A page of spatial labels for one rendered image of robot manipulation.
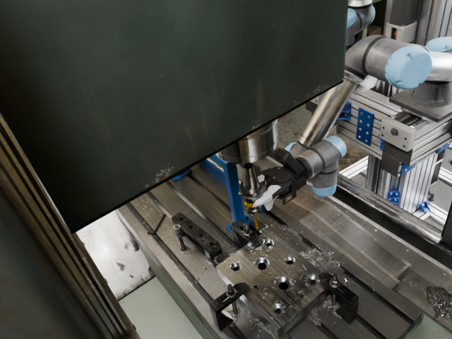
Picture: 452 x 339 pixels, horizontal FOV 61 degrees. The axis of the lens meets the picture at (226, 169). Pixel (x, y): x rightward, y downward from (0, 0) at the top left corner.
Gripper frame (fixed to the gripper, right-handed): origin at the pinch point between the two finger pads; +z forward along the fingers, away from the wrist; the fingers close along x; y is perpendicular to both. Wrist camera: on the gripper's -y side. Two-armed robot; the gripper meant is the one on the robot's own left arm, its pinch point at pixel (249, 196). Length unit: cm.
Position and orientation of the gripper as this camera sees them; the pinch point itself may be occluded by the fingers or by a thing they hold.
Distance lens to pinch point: 103.0
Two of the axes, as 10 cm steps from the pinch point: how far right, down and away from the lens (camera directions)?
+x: -5.9, -4.4, 6.8
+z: -7.9, 4.6, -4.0
